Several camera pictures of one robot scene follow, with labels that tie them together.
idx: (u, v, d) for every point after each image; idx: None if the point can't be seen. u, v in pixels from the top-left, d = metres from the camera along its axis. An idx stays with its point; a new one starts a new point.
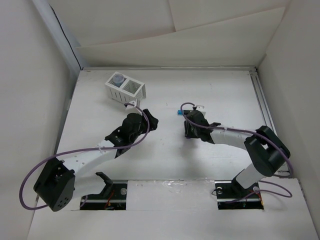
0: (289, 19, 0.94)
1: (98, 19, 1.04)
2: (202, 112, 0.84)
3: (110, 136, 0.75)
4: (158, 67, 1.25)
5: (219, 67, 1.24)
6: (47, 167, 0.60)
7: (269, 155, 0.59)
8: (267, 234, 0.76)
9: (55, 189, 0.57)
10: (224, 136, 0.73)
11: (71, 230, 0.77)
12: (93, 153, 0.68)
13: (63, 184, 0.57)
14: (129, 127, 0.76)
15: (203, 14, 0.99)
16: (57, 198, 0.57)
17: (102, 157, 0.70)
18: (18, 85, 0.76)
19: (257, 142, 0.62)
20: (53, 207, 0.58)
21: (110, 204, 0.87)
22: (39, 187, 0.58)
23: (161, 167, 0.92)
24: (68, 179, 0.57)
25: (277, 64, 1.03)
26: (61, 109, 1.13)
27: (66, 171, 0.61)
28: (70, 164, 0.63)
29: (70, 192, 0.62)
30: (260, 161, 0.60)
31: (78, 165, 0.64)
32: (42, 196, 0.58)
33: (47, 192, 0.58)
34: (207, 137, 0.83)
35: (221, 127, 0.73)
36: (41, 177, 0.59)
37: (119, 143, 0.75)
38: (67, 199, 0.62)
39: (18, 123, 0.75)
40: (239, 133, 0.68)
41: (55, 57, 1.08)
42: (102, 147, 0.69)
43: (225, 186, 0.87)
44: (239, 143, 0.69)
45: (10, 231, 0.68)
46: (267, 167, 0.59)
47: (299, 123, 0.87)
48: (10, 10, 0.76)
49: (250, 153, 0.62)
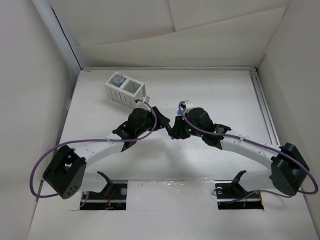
0: (289, 19, 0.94)
1: (98, 19, 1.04)
2: (206, 112, 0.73)
3: (117, 129, 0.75)
4: (158, 67, 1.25)
5: (219, 67, 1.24)
6: (58, 155, 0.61)
7: (296, 177, 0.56)
8: (267, 234, 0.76)
9: (65, 177, 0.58)
10: (240, 148, 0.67)
11: (71, 230, 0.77)
12: (102, 144, 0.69)
13: (73, 171, 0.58)
14: (135, 121, 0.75)
15: (203, 14, 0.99)
16: (67, 185, 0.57)
17: (110, 150, 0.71)
18: (18, 85, 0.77)
19: (284, 163, 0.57)
20: (63, 194, 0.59)
21: (110, 204, 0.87)
22: (49, 174, 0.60)
23: (161, 168, 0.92)
24: (79, 166, 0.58)
25: (277, 64, 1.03)
26: (61, 109, 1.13)
27: (77, 157, 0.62)
28: (81, 151, 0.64)
29: (80, 180, 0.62)
30: (286, 183, 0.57)
31: (88, 153, 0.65)
32: (52, 183, 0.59)
33: (58, 179, 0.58)
34: (214, 142, 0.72)
35: (237, 137, 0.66)
36: (51, 164, 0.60)
37: (125, 137, 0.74)
38: (77, 187, 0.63)
39: (18, 123, 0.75)
40: (261, 148, 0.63)
41: (55, 57, 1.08)
42: (110, 139, 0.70)
43: (225, 186, 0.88)
44: (258, 159, 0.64)
45: (11, 232, 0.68)
46: (291, 189, 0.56)
47: (300, 123, 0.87)
48: (10, 10, 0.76)
49: (274, 172, 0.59)
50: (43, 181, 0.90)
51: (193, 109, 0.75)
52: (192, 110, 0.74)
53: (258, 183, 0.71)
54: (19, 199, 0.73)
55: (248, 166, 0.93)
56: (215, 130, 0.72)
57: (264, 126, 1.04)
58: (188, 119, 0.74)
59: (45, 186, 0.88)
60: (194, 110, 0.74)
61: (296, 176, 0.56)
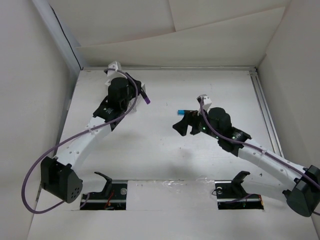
0: (289, 19, 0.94)
1: (98, 19, 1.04)
2: (229, 116, 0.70)
3: (99, 111, 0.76)
4: (159, 67, 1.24)
5: (219, 67, 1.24)
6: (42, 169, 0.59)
7: (313, 200, 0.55)
8: (267, 234, 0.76)
9: (61, 188, 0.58)
10: (260, 160, 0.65)
11: (71, 231, 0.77)
12: (85, 138, 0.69)
13: (64, 182, 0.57)
14: (117, 94, 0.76)
15: (202, 13, 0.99)
16: (67, 193, 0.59)
17: (96, 138, 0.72)
18: (18, 85, 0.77)
19: (306, 186, 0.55)
20: (68, 199, 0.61)
21: (110, 204, 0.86)
22: (45, 186, 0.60)
23: (161, 167, 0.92)
24: (67, 177, 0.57)
25: (277, 63, 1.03)
26: (61, 109, 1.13)
27: (63, 166, 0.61)
28: (65, 156, 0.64)
29: (78, 181, 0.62)
30: (303, 206, 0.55)
31: (73, 155, 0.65)
32: (52, 192, 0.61)
33: (56, 189, 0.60)
34: (231, 147, 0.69)
35: (259, 149, 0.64)
36: (42, 179, 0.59)
37: (109, 115, 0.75)
38: (78, 186, 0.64)
39: (18, 123, 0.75)
40: (283, 166, 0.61)
41: (55, 57, 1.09)
42: (92, 129, 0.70)
43: (225, 186, 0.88)
44: (277, 175, 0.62)
45: (10, 232, 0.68)
46: (307, 210, 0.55)
47: (300, 122, 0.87)
48: (10, 10, 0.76)
49: (292, 193, 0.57)
50: None
51: (215, 109, 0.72)
52: (213, 111, 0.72)
53: (262, 188, 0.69)
54: (19, 199, 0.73)
55: (248, 166, 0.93)
56: (233, 135, 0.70)
57: (264, 126, 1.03)
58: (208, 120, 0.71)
59: None
60: (216, 111, 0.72)
61: (313, 198, 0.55)
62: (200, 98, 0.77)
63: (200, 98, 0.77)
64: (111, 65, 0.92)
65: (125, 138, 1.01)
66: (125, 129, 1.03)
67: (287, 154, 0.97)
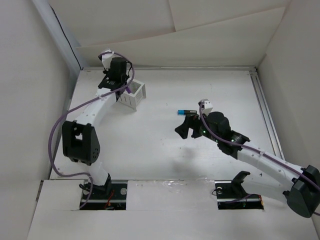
0: (289, 18, 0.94)
1: (98, 19, 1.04)
2: (227, 119, 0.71)
3: (103, 83, 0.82)
4: (158, 67, 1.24)
5: (219, 67, 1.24)
6: (65, 131, 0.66)
7: (312, 200, 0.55)
8: (267, 234, 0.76)
9: (84, 146, 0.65)
10: (258, 161, 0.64)
11: (71, 231, 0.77)
12: (97, 104, 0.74)
13: (88, 138, 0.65)
14: (119, 66, 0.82)
15: (203, 13, 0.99)
16: (89, 151, 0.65)
17: (106, 104, 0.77)
18: (18, 84, 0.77)
19: (304, 186, 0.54)
20: (90, 160, 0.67)
21: (110, 204, 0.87)
22: (68, 149, 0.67)
23: (161, 167, 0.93)
24: (89, 132, 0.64)
25: (277, 63, 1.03)
26: (61, 109, 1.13)
27: (83, 126, 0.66)
28: (83, 119, 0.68)
29: (97, 142, 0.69)
30: (303, 206, 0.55)
31: (90, 117, 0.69)
32: (75, 155, 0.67)
33: (79, 150, 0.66)
34: (230, 150, 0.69)
35: (256, 150, 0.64)
36: (65, 142, 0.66)
37: (113, 85, 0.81)
38: (97, 149, 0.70)
39: (18, 123, 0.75)
40: (281, 167, 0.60)
41: (55, 57, 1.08)
42: (102, 96, 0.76)
43: (225, 186, 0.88)
44: (276, 177, 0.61)
45: (10, 232, 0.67)
46: (307, 211, 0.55)
47: (300, 122, 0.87)
48: (10, 10, 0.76)
49: (291, 194, 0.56)
50: (43, 181, 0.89)
51: (213, 113, 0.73)
52: (211, 115, 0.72)
53: (263, 189, 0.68)
54: (19, 199, 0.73)
55: (248, 166, 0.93)
56: (232, 138, 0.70)
57: (264, 126, 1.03)
58: (207, 123, 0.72)
59: (45, 186, 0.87)
60: (214, 114, 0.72)
61: (312, 198, 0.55)
62: (200, 103, 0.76)
63: (200, 104, 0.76)
64: (106, 50, 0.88)
65: (125, 138, 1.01)
66: (125, 129, 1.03)
67: (287, 154, 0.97)
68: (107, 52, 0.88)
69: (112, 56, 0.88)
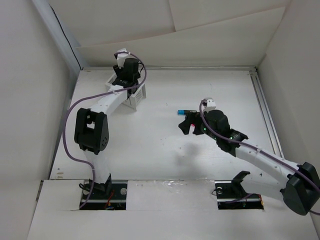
0: (289, 18, 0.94)
1: (97, 19, 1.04)
2: (226, 117, 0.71)
3: (116, 81, 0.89)
4: (158, 67, 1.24)
5: (219, 67, 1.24)
6: (78, 118, 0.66)
7: (308, 197, 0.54)
8: (267, 234, 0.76)
9: (95, 133, 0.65)
10: (255, 158, 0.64)
11: (70, 231, 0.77)
12: (110, 96, 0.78)
13: (99, 124, 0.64)
14: (131, 66, 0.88)
15: (203, 13, 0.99)
16: (100, 137, 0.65)
17: (118, 99, 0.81)
18: (18, 84, 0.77)
19: (300, 182, 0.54)
20: (99, 147, 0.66)
21: (110, 204, 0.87)
22: (79, 136, 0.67)
23: (162, 167, 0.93)
24: (101, 119, 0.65)
25: (277, 63, 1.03)
26: (61, 109, 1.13)
27: (96, 115, 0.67)
28: (97, 108, 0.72)
29: (107, 131, 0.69)
30: (298, 202, 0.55)
31: (104, 107, 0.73)
32: (85, 142, 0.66)
33: (89, 137, 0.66)
34: (228, 148, 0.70)
35: (253, 147, 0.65)
36: (77, 128, 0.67)
37: (125, 84, 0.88)
38: (107, 138, 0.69)
39: (18, 123, 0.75)
40: (278, 163, 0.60)
41: (55, 57, 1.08)
42: (115, 91, 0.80)
43: (225, 186, 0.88)
44: (272, 173, 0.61)
45: (10, 232, 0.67)
46: (302, 208, 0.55)
47: (299, 122, 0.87)
48: (11, 10, 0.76)
49: (287, 190, 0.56)
50: (43, 181, 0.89)
51: (213, 111, 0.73)
52: (211, 112, 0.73)
53: (261, 187, 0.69)
54: (19, 199, 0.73)
55: (248, 166, 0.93)
56: (231, 135, 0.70)
57: (264, 126, 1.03)
58: (207, 121, 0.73)
59: (45, 186, 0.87)
60: (214, 112, 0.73)
61: (308, 196, 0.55)
62: (203, 100, 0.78)
63: (202, 100, 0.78)
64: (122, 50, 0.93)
65: (125, 138, 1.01)
66: (125, 129, 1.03)
67: (287, 154, 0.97)
68: (124, 52, 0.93)
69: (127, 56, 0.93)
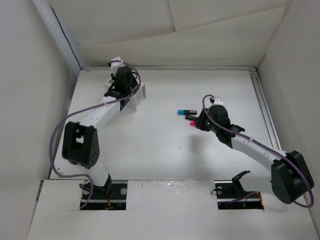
0: (289, 18, 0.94)
1: (97, 19, 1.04)
2: (226, 111, 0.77)
3: (109, 92, 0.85)
4: (158, 67, 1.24)
5: (219, 67, 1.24)
6: (67, 133, 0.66)
7: (294, 185, 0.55)
8: (267, 234, 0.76)
9: (84, 148, 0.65)
10: (247, 147, 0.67)
11: (71, 230, 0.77)
12: (101, 109, 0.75)
13: (89, 139, 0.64)
14: (124, 76, 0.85)
15: (202, 13, 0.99)
16: (90, 151, 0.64)
17: (110, 111, 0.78)
18: (18, 85, 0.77)
19: (285, 167, 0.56)
20: (88, 163, 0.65)
21: (110, 204, 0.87)
22: (67, 151, 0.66)
23: (162, 167, 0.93)
24: (91, 134, 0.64)
25: (277, 63, 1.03)
26: (61, 109, 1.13)
27: (85, 128, 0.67)
28: (86, 122, 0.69)
29: (97, 146, 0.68)
30: (283, 187, 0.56)
31: (94, 120, 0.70)
32: (73, 158, 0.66)
33: (78, 152, 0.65)
34: (226, 139, 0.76)
35: (247, 136, 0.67)
36: (65, 143, 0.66)
37: (118, 95, 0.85)
38: (97, 153, 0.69)
39: (17, 123, 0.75)
40: (266, 150, 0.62)
41: (55, 57, 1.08)
42: (107, 103, 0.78)
43: (225, 186, 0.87)
44: (262, 160, 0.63)
45: (10, 232, 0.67)
46: (287, 195, 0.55)
47: (300, 122, 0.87)
48: (10, 10, 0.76)
49: (273, 175, 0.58)
50: (43, 181, 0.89)
51: (215, 105, 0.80)
52: (213, 106, 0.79)
53: (259, 185, 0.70)
54: (19, 199, 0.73)
55: (247, 166, 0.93)
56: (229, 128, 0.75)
57: (264, 126, 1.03)
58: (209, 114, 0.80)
59: (45, 186, 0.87)
60: (216, 106, 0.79)
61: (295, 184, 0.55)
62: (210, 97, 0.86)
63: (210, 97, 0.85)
64: (116, 58, 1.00)
65: (125, 138, 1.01)
66: (125, 129, 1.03)
67: None
68: (117, 60, 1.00)
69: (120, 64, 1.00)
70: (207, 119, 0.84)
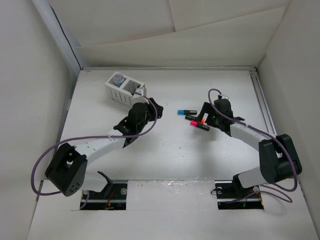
0: (289, 18, 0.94)
1: (97, 19, 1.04)
2: (229, 102, 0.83)
3: (119, 126, 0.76)
4: (158, 67, 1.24)
5: (219, 67, 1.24)
6: (58, 152, 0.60)
7: (279, 165, 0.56)
8: (267, 234, 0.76)
9: (66, 176, 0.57)
10: (243, 132, 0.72)
11: (71, 230, 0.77)
12: (103, 141, 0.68)
13: (75, 168, 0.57)
14: (136, 117, 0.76)
15: (202, 13, 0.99)
16: (70, 181, 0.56)
17: (111, 146, 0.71)
18: (18, 85, 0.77)
19: (272, 146, 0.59)
20: (65, 191, 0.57)
21: (110, 204, 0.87)
22: (50, 172, 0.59)
23: (162, 167, 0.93)
24: (80, 164, 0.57)
25: (277, 63, 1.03)
26: (61, 109, 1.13)
27: (78, 155, 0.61)
28: (82, 149, 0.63)
29: (82, 177, 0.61)
30: (268, 166, 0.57)
31: (89, 150, 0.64)
32: (53, 181, 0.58)
33: (60, 176, 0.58)
34: (226, 127, 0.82)
35: (243, 123, 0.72)
36: (52, 162, 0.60)
37: (127, 133, 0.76)
38: (79, 184, 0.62)
39: (17, 123, 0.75)
40: (258, 133, 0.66)
41: (55, 57, 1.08)
42: (111, 136, 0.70)
43: (225, 186, 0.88)
44: (254, 143, 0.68)
45: (10, 232, 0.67)
46: (272, 173, 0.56)
47: (300, 122, 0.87)
48: (10, 10, 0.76)
49: (260, 154, 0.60)
50: (43, 181, 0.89)
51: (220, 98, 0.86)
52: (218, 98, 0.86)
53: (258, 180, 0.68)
54: (19, 199, 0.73)
55: (247, 166, 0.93)
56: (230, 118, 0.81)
57: (264, 126, 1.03)
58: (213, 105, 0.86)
59: (45, 186, 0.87)
60: (221, 98, 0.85)
61: (280, 164, 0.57)
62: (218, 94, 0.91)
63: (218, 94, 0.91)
64: (139, 91, 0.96)
65: None
66: None
67: None
68: (138, 93, 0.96)
69: (141, 97, 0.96)
70: (213, 114, 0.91)
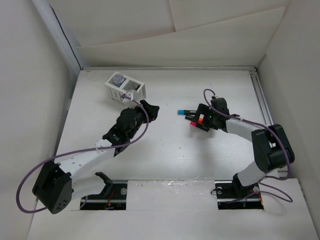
0: (289, 18, 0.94)
1: (97, 19, 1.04)
2: (225, 100, 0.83)
3: (108, 134, 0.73)
4: (158, 67, 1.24)
5: (219, 67, 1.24)
6: (43, 170, 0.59)
7: (272, 152, 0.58)
8: (267, 233, 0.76)
9: (52, 194, 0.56)
10: (238, 126, 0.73)
11: (71, 230, 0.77)
12: (90, 155, 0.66)
13: (59, 188, 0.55)
14: (124, 125, 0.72)
15: (202, 13, 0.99)
16: (55, 200, 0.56)
17: (100, 158, 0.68)
18: (18, 85, 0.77)
19: (264, 135, 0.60)
20: (52, 209, 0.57)
21: (110, 204, 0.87)
22: (37, 190, 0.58)
23: (161, 167, 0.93)
24: (64, 183, 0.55)
25: (277, 63, 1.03)
26: (61, 109, 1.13)
27: (62, 174, 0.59)
28: (66, 166, 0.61)
29: (69, 193, 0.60)
30: (261, 154, 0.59)
31: (75, 166, 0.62)
32: (41, 198, 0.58)
33: (46, 194, 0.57)
34: (222, 124, 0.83)
35: (237, 117, 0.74)
36: (38, 179, 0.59)
37: (117, 141, 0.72)
38: (66, 200, 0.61)
39: (17, 123, 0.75)
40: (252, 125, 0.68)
41: (55, 57, 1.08)
42: (99, 148, 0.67)
43: (225, 186, 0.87)
44: (248, 135, 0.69)
45: (10, 232, 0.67)
46: (266, 162, 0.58)
47: (300, 122, 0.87)
48: (11, 11, 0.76)
49: (254, 144, 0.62)
50: None
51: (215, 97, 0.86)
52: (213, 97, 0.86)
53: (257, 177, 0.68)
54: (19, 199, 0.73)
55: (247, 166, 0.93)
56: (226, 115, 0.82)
57: None
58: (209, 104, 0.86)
59: None
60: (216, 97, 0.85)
61: (273, 152, 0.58)
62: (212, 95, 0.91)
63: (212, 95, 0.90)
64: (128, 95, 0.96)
65: None
66: None
67: None
68: (128, 96, 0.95)
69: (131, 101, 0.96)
70: (209, 114, 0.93)
